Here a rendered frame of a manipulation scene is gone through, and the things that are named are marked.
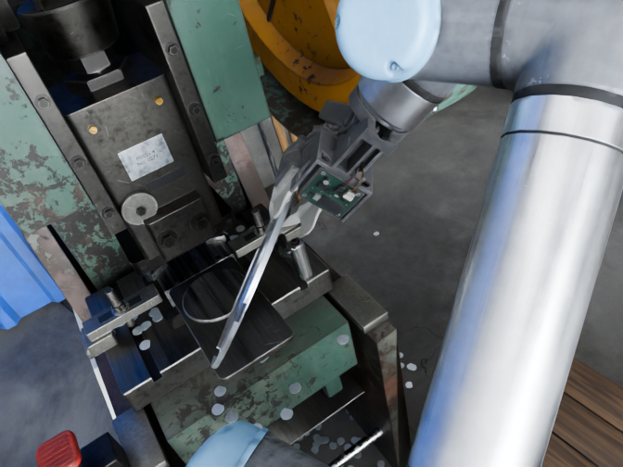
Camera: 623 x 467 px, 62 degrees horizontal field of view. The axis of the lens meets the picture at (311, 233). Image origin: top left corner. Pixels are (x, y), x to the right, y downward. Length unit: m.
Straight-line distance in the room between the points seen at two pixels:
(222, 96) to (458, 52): 0.48
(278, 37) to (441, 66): 0.75
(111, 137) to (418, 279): 1.38
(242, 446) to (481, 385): 0.19
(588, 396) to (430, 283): 0.80
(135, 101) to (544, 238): 0.61
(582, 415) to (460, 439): 0.96
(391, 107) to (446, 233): 1.64
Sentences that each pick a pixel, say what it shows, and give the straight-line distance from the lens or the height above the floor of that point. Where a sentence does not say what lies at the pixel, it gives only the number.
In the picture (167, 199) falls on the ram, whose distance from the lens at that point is 0.87.
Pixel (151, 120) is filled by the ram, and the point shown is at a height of 1.11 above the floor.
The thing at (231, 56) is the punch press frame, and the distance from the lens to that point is 0.77.
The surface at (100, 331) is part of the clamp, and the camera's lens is 1.07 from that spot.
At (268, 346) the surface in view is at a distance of 0.85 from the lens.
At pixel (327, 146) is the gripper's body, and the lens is 0.54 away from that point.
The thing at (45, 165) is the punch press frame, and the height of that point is 1.14.
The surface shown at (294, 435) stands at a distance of 1.30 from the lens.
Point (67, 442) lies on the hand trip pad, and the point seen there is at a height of 0.76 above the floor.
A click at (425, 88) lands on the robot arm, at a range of 0.49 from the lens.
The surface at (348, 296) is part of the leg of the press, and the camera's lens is 1.07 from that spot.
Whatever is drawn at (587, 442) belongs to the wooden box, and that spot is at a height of 0.35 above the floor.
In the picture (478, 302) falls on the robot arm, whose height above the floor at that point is 1.20.
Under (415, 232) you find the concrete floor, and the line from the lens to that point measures 2.13.
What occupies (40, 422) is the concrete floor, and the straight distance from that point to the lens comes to 2.08.
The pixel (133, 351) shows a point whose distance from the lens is 1.05.
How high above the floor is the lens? 1.45
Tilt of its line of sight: 41 degrees down
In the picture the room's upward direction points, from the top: 14 degrees counter-clockwise
